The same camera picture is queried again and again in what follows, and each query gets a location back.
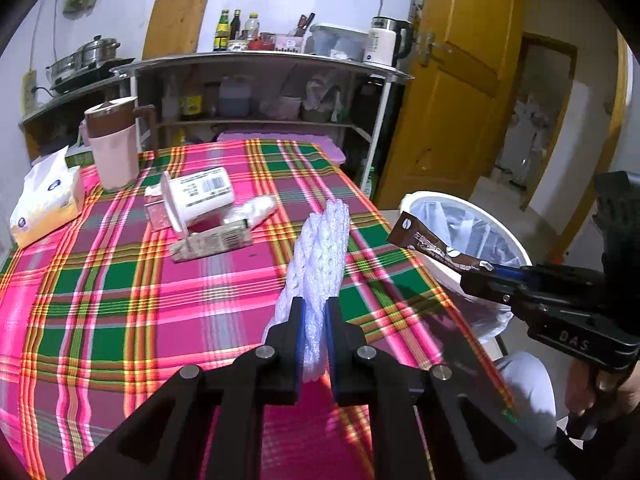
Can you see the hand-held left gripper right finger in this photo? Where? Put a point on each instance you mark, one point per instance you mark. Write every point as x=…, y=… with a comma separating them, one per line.
x=332, y=355

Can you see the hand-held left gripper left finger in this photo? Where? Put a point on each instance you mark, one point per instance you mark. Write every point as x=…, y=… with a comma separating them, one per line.
x=295, y=350

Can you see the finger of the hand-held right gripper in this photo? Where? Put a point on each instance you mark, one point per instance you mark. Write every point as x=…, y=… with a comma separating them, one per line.
x=495, y=287
x=512, y=273

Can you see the white round trash bin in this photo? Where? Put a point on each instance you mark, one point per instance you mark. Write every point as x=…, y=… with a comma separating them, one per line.
x=445, y=272

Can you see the translucent plastic bin liner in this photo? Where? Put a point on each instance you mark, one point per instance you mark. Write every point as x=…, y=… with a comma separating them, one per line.
x=465, y=225

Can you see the long brown coffee sachet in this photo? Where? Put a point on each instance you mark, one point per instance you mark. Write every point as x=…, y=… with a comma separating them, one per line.
x=425, y=242

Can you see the white foam fruit net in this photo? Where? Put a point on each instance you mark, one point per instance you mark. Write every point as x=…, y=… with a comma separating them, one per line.
x=320, y=260

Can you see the clear plastic wrapper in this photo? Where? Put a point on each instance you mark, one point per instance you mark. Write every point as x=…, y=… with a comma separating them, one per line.
x=255, y=210

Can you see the white yogurt cup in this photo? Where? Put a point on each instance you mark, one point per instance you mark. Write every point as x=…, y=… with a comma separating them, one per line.
x=200, y=195

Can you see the small pink box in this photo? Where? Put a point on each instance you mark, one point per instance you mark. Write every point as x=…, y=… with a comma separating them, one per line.
x=155, y=215

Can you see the person's right hand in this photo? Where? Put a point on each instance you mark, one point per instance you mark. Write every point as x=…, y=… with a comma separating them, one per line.
x=615, y=387

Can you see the person's leg grey trousers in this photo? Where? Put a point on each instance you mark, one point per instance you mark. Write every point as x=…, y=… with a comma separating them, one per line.
x=530, y=390

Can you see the wooden door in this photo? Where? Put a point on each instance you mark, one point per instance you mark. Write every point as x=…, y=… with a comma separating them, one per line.
x=450, y=125

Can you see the green plastic bottle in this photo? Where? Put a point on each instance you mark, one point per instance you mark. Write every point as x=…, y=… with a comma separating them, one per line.
x=369, y=182

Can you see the pink green plaid tablecloth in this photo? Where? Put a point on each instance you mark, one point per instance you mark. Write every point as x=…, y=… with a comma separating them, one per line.
x=125, y=310

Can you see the white plastic tub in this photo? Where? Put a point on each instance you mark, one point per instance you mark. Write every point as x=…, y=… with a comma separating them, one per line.
x=281, y=108

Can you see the crumpled plastic bags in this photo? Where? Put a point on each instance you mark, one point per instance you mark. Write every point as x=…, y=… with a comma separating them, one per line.
x=322, y=97

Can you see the plastic jug dark liquid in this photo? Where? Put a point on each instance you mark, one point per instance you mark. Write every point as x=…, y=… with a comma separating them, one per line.
x=233, y=100

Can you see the pink pitcher with brown lid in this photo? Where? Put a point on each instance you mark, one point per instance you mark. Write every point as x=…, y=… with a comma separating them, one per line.
x=115, y=160

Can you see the white black electric kettle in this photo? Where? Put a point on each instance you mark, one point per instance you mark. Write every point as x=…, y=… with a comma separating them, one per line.
x=380, y=45

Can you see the oil bottle yellow label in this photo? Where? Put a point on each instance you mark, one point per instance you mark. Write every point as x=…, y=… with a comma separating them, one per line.
x=192, y=105

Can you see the clear plastic bottle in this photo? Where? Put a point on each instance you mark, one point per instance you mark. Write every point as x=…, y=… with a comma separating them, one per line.
x=170, y=100

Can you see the clear plastic storage container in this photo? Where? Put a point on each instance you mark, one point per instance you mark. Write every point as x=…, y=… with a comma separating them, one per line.
x=337, y=44

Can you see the white yellow tissue pack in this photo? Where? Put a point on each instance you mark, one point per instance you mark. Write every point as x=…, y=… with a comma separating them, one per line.
x=45, y=200

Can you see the metal kitchen shelf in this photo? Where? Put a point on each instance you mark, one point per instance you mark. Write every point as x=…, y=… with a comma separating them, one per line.
x=260, y=59

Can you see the pink utensil box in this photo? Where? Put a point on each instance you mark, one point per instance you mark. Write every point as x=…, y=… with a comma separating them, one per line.
x=289, y=45

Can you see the red container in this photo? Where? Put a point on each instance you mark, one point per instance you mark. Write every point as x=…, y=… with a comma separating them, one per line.
x=260, y=44

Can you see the small white bowl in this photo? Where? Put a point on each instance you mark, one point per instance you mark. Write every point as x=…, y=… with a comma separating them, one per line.
x=237, y=46

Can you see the green bottle yellow label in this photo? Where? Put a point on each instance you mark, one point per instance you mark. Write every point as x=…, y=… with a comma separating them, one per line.
x=221, y=35

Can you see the kitchen knives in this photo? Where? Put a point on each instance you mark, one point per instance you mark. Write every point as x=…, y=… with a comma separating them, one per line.
x=305, y=25

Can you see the clear bottle yellow cap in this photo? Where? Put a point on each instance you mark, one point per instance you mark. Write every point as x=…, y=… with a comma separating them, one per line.
x=252, y=29

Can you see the dark sauce bottle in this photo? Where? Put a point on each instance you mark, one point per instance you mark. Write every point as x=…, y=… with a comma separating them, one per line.
x=235, y=27

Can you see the low side counter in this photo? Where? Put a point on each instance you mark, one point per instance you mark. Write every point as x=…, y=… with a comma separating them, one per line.
x=60, y=105

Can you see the wooden cutting board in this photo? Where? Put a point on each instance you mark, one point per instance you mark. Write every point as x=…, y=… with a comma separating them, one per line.
x=175, y=25

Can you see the steel pan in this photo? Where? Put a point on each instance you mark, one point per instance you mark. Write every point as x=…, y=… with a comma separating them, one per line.
x=62, y=70

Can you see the yellowed power strip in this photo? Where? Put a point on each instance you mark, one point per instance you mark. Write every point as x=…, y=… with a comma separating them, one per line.
x=28, y=91

